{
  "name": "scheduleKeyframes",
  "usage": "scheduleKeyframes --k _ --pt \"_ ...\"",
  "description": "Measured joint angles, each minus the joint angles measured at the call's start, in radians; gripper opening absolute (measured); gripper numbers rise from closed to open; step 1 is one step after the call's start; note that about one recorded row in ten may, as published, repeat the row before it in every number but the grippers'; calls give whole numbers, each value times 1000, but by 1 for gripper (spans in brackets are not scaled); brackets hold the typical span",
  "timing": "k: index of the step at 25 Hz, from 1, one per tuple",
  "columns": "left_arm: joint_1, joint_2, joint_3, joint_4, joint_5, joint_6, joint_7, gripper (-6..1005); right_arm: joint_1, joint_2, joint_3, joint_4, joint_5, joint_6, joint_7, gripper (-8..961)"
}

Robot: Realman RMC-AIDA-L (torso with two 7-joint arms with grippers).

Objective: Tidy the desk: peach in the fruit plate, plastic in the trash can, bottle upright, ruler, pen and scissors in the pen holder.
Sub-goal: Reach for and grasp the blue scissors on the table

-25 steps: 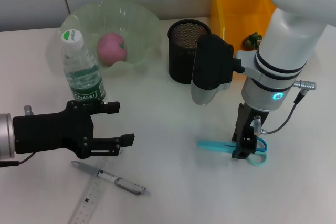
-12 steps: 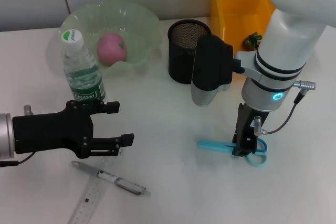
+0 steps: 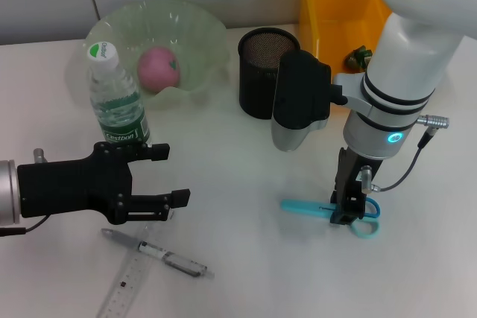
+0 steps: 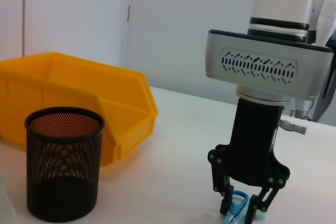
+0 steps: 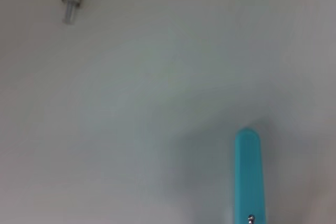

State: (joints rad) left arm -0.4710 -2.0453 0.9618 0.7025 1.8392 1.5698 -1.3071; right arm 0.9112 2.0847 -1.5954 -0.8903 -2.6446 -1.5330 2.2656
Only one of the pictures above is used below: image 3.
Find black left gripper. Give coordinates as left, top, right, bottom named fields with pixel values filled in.
left=16, top=141, right=192, bottom=225

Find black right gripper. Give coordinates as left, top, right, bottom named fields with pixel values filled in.
left=329, top=145, right=383, bottom=222

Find blue scissors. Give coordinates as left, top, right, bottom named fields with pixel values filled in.
left=279, top=198, right=381, bottom=240

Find clear water bottle green label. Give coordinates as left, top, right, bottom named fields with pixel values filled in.
left=86, top=41, right=152, bottom=147

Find pink peach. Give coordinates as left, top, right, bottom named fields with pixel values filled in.
left=136, top=45, right=183, bottom=92

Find clear plastic ruler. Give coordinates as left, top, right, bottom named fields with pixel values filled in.
left=95, top=209, right=176, bottom=318

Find green plastic wrapper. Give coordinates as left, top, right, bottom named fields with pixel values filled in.
left=346, top=45, right=374, bottom=70

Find grey white pen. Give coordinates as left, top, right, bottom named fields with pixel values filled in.
left=100, top=228, right=216, bottom=280

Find black mesh pen holder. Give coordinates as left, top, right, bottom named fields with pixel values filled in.
left=237, top=27, right=301, bottom=120

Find green glass fruit plate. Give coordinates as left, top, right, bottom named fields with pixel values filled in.
left=82, top=0, right=231, bottom=110

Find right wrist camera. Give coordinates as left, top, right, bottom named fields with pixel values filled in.
left=270, top=49, right=344, bottom=153

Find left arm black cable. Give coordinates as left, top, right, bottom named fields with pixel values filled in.
left=0, top=148, right=49, bottom=238

